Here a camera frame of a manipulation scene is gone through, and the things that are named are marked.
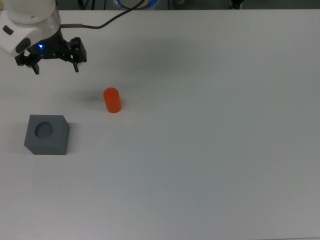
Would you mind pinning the dark mount at table edge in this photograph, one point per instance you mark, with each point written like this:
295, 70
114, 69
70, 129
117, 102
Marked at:
237, 3

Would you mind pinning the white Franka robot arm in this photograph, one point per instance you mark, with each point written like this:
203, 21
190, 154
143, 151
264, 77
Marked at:
25, 11

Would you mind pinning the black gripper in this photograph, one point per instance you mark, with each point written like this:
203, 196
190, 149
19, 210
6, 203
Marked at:
51, 48

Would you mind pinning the grey block with round hole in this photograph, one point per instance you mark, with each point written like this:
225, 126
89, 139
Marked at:
47, 140

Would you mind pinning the orange cylinder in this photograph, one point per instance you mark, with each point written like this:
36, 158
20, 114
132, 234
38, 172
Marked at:
112, 100

